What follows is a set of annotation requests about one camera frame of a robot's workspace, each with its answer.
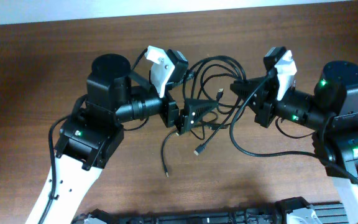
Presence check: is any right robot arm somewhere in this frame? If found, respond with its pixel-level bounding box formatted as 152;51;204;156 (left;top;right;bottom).
230;61;358;223

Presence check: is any black USB cable bundle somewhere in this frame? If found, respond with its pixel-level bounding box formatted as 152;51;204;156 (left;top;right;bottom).
160;55;247;177

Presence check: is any left camera cable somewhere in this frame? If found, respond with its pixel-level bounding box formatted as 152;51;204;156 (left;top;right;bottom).
131;48;149;72

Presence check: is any camera cable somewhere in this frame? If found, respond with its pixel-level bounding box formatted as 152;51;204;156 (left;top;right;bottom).
131;48;149;72
229;70;358;209

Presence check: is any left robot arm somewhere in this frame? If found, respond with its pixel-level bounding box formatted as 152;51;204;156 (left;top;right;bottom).
27;49;218;223

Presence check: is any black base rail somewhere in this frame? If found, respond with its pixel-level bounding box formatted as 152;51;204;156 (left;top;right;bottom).
72;197;349;224

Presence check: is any right camera cable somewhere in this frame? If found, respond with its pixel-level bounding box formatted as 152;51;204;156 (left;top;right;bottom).
229;70;358;209

